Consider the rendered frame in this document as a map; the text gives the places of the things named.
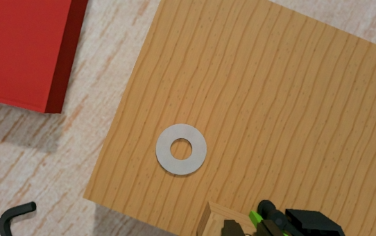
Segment small light wooden block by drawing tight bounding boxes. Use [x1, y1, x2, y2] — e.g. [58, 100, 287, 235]
[197, 201, 257, 236]

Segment grey washer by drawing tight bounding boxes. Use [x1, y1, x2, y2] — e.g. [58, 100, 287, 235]
[156, 124, 207, 175]

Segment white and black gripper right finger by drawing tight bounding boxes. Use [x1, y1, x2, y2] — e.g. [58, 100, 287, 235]
[257, 220, 285, 236]

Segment black hex key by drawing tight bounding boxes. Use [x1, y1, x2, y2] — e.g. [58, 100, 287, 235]
[0, 201, 37, 236]

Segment light brown wooden bench board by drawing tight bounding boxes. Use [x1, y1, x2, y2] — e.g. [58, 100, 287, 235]
[83, 0, 376, 236]

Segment red open tray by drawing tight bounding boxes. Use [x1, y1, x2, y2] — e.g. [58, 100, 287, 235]
[0, 0, 89, 113]

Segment black spring clamp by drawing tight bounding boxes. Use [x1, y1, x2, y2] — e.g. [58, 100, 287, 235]
[249, 200, 345, 236]

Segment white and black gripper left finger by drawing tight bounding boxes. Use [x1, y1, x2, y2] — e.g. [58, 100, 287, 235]
[223, 219, 245, 236]

